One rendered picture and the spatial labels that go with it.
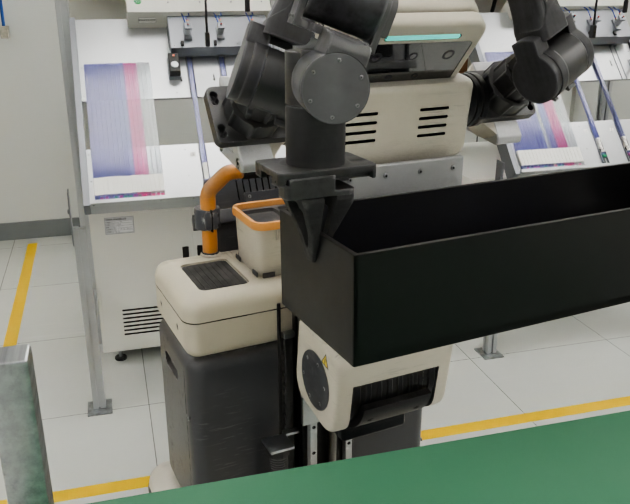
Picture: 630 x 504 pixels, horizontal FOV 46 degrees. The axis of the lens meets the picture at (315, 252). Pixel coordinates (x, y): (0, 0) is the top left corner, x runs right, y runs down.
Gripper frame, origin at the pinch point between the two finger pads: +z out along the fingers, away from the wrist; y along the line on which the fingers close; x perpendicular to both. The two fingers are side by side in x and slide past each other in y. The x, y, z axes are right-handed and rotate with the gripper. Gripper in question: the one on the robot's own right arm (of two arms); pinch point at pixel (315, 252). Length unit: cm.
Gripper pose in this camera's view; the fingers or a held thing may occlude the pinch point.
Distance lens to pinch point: 74.3
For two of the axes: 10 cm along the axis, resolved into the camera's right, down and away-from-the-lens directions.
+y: 9.0, -1.4, 4.1
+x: -4.3, -3.0, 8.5
